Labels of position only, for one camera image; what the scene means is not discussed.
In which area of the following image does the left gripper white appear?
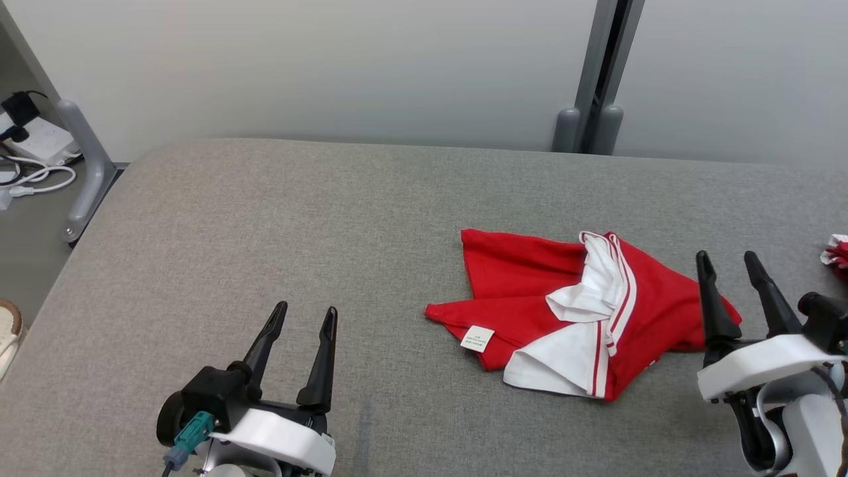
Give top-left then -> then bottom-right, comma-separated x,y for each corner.
209,301 -> 339,477

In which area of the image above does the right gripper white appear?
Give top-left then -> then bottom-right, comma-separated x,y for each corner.
696,250 -> 847,403

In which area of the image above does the red shorts white stripe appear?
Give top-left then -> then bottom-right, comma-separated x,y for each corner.
820,233 -> 848,278

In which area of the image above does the red Bulls basketball jersey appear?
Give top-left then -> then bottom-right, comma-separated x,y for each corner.
424,228 -> 743,403

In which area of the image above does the grey metal furniture leg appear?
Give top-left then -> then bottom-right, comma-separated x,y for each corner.
56,99 -> 119,244

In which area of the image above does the cream laundry basket brown rim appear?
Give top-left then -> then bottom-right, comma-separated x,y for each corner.
0,298 -> 25,382

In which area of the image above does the white power strip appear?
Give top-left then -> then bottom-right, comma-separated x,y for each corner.
0,113 -> 81,168

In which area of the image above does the black power adapter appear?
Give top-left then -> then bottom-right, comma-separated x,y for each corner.
0,91 -> 42,143

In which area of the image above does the grey partition post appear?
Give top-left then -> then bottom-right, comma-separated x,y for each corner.
552,0 -> 647,156

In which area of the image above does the white power cable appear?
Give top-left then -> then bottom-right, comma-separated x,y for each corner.
0,154 -> 78,199

